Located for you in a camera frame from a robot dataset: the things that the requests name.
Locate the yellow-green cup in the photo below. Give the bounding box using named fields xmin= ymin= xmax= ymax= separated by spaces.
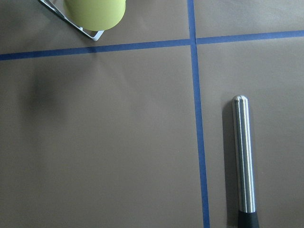
xmin=63 ymin=0 xmax=126 ymax=31

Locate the steel muddler with black tip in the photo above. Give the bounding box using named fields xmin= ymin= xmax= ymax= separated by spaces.
xmin=232 ymin=95 xmax=259 ymax=228

